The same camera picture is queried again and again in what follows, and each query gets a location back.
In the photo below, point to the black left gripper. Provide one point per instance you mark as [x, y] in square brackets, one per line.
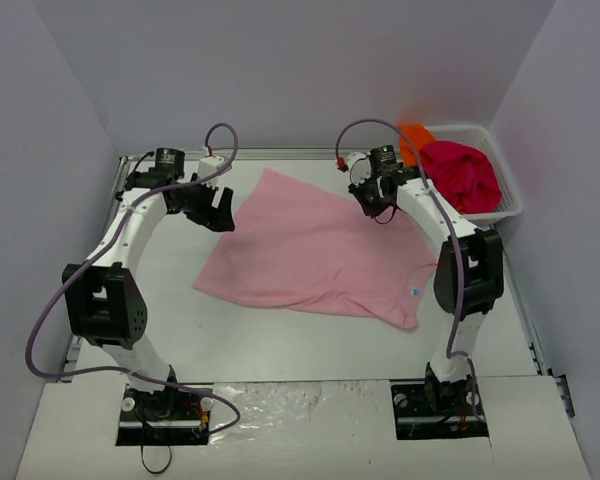
[200, 204]

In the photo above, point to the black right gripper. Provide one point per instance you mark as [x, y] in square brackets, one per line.
[371, 195]

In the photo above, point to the pink t shirt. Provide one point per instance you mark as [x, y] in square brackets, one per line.
[296, 246]

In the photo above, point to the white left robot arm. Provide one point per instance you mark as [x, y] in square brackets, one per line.
[103, 300]

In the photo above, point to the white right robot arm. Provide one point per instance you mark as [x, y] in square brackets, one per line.
[469, 274]

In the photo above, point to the orange t shirt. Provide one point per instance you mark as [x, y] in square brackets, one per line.
[412, 145]

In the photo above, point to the magenta t shirt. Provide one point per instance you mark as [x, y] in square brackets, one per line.
[483, 194]

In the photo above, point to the white plastic basket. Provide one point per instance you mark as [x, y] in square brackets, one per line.
[478, 137]

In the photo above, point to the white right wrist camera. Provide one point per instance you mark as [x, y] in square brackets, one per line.
[358, 166]

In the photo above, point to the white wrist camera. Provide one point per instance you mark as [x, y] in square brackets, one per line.
[208, 167]
[358, 166]

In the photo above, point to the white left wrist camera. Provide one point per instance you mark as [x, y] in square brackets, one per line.
[208, 167]

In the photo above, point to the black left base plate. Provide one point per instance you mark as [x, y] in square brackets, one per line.
[164, 418]

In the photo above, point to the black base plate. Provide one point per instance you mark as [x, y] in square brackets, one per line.
[417, 419]
[164, 418]

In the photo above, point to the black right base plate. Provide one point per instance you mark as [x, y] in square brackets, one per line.
[417, 419]

